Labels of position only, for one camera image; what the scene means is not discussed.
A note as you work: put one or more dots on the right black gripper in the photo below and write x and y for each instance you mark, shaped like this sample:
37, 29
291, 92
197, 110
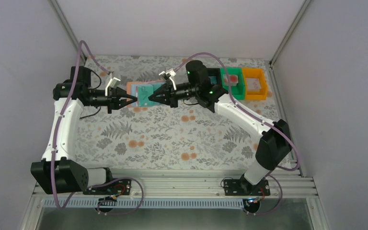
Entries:
174, 96

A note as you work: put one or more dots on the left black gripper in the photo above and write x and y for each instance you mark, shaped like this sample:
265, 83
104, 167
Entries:
109, 101

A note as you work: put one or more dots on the orange leather card holder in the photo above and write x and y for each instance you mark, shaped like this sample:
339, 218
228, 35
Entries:
131, 86

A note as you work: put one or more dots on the teal credit card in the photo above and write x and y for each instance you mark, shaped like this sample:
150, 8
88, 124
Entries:
144, 91

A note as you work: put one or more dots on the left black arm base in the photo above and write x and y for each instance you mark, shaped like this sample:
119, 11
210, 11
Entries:
107, 189

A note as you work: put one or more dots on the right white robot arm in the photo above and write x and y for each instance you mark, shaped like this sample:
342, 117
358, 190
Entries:
273, 136

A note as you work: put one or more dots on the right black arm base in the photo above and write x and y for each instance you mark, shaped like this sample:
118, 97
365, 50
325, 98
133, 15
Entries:
254, 194

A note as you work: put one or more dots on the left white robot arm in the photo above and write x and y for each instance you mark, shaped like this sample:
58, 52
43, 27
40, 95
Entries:
57, 171

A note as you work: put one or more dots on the white red card in green bin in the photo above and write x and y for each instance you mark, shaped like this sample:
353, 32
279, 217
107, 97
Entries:
232, 80

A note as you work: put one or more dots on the white card in orange bin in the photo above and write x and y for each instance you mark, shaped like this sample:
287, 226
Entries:
253, 85

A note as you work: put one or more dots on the floral table mat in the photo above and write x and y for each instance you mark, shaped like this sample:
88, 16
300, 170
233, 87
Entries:
160, 137

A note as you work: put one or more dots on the black plastic bin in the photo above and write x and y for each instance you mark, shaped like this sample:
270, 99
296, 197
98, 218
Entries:
210, 79

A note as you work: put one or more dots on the green plastic bin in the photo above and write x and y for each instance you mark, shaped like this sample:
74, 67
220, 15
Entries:
239, 90

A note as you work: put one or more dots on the orange plastic bin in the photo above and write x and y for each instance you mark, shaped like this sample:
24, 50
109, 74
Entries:
258, 74

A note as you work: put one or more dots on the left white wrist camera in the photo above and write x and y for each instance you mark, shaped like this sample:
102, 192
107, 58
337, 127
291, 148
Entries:
112, 83

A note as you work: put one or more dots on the aluminium mounting rail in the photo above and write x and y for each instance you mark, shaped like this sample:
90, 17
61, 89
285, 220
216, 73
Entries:
207, 183

